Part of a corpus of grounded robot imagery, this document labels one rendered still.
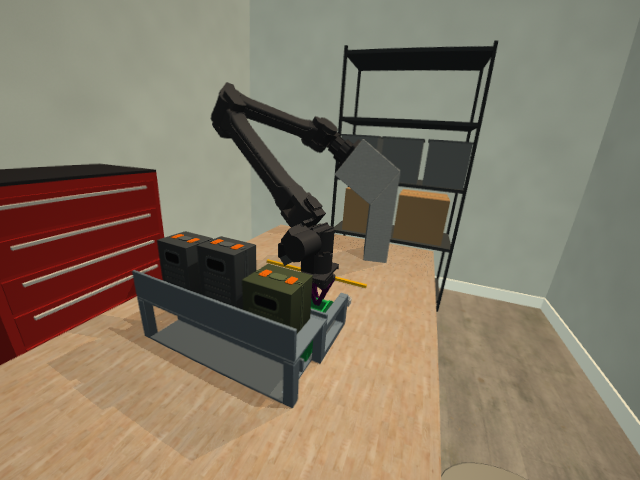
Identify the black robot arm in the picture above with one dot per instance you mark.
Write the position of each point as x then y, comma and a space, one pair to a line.
306, 237

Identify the grey metal shelf rack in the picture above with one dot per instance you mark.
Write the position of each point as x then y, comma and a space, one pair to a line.
276, 377

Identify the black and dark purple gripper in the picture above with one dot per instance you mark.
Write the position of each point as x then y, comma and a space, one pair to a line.
324, 275

